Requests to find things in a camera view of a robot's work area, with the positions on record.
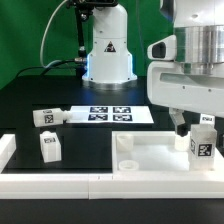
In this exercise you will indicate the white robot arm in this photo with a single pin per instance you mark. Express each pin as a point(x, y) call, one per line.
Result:
point(186, 72)

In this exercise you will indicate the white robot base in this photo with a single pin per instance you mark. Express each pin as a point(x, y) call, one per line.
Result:
point(109, 64)

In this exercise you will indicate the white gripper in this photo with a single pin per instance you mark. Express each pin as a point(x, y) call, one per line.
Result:
point(168, 86)

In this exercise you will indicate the white square tabletop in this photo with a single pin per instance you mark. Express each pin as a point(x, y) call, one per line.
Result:
point(139, 151)

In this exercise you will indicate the white U-shaped fence frame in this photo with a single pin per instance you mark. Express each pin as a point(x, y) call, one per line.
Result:
point(154, 184)

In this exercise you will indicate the white marker sheet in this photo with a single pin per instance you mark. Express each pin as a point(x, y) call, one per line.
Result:
point(111, 114)

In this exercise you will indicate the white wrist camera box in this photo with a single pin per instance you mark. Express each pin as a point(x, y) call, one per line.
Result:
point(163, 50)

